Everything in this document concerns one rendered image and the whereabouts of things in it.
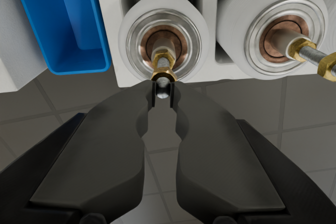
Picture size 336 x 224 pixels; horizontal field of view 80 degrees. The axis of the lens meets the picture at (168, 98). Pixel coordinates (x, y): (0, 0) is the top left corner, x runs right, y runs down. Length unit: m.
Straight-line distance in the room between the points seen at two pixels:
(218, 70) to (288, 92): 0.33
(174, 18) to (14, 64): 0.27
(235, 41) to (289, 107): 0.43
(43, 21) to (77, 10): 0.09
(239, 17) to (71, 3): 0.35
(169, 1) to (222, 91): 0.37
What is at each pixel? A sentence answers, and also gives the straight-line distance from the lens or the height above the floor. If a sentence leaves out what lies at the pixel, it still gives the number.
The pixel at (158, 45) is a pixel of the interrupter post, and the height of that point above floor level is 0.27.
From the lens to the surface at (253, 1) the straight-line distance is 0.22.
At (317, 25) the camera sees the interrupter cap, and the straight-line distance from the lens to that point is 0.25.
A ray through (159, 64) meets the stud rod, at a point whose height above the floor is 0.30.
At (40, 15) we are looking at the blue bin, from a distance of 0.42.
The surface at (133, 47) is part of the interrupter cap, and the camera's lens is 0.21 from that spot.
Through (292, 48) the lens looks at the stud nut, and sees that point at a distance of 0.20.
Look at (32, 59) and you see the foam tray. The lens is 0.42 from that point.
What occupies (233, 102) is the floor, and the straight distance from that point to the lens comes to 0.56.
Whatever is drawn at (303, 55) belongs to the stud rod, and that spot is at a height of 0.30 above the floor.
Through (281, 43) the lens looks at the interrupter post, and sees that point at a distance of 0.22.
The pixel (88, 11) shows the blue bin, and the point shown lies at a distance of 0.48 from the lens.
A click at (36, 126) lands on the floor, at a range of 0.68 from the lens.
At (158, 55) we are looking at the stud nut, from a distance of 0.17.
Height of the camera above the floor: 0.45
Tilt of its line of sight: 59 degrees down
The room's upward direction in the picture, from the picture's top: 179 degrees clockwise
